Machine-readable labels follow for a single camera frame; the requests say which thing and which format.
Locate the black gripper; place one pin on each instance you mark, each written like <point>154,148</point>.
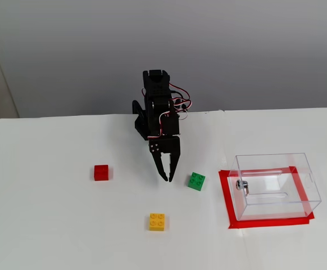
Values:
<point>166,145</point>

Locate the yellow lego brick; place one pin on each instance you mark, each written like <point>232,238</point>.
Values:
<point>156,222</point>

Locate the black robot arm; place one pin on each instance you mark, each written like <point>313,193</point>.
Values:
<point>156,84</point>

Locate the green lego brick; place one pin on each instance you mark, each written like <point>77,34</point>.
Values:
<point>196,181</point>

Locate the red lego brick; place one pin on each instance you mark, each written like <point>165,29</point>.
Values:
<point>102,173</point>

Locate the transparent plastic box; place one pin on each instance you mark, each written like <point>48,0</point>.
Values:
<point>276,182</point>

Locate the black table clamp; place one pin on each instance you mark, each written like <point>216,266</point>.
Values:
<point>136,108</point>

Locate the red tape square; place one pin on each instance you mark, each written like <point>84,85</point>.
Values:
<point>224,194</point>

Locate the silver cam lock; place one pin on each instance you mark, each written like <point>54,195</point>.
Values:
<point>241,185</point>

